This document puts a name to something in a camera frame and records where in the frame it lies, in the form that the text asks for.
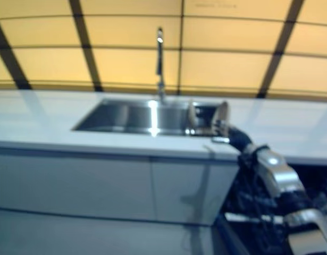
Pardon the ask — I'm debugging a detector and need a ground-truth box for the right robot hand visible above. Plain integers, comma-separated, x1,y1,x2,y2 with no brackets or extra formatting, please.
212,119,256,156

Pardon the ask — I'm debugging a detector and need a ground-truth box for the cream ceramic plate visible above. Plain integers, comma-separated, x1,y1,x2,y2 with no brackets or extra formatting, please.
187,100,199,133
211,100,230,133

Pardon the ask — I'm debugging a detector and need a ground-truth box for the narrow white cabinet door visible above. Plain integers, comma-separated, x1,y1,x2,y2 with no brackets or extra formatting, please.
149,156,239,227

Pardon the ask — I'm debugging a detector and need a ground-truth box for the stainless steel sink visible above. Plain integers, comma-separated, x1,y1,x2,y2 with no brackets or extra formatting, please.
71,97,229,137

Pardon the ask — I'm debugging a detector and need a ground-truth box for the chrome kitchen faucet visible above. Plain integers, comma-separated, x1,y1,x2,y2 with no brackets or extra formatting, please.
155,26,166,103

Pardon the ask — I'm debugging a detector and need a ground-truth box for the dark framed amber window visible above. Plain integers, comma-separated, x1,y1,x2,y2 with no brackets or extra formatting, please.
0,0,327,101

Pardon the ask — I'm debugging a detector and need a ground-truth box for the wide white cabinet door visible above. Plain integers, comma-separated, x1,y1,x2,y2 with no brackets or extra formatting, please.
0,147,154,221

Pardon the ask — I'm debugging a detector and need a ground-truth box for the open dishwasher wire rack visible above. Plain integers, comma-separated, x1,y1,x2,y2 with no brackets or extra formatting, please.
216,161,327,255

